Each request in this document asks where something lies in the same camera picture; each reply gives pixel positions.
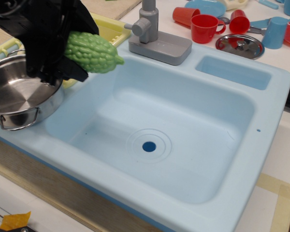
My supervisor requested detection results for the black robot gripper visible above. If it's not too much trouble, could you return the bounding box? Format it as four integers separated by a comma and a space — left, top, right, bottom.
0, 0, 99, 85

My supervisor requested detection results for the green bumpy toy squash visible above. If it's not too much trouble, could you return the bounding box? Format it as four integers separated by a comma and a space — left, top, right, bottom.
65, 31, 124, 73

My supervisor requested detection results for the stainless steel pot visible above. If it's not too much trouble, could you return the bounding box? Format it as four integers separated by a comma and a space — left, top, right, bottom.
0, 55, 64, 131

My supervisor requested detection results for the steel pot lid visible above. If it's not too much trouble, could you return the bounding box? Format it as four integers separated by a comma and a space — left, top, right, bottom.
216, 34, 265, 59

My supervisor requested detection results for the yellow dish drying rack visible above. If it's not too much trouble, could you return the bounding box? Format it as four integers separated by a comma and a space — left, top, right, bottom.
0, 14, 130, 86

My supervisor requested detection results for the grey toy faucet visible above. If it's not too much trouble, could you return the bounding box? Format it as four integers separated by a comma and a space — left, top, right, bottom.
124, 0, 192, 65

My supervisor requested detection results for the red tumbler lying left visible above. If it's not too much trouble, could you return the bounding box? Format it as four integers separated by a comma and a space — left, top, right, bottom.
173, 7, 201, 28

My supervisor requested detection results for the red tumbler lying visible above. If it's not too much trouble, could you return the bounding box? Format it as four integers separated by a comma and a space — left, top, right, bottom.
173, 7, 201, 28
229, 9, 250, 34

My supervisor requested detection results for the blue plastic plate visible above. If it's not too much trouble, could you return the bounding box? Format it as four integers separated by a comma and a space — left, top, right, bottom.
185, 0, 227, 17

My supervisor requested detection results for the light blue toy sink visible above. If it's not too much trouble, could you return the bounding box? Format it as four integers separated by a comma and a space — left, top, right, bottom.
0, 43, 290, 232

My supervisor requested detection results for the cream plastic toy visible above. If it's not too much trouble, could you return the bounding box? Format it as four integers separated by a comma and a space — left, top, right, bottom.
219, 0, 248, 11

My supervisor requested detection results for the red tumbler lying right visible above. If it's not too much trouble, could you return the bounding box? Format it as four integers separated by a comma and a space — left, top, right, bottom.
229, 9, 250, 34

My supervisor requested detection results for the yellow tape piece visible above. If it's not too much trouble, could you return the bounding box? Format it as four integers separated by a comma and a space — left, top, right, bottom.
0, 211, 31, 231

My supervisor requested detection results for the blue plastic knife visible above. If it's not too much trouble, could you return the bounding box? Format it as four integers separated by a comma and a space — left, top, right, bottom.
250, 18, 271, 29

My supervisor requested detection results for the blue plastic tumbler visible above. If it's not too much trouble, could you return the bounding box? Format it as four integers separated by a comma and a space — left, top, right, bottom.
262, 16, 288, 49

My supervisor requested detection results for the red cup with handle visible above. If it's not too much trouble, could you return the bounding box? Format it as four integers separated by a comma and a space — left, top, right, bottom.
190, 14, 226, 44

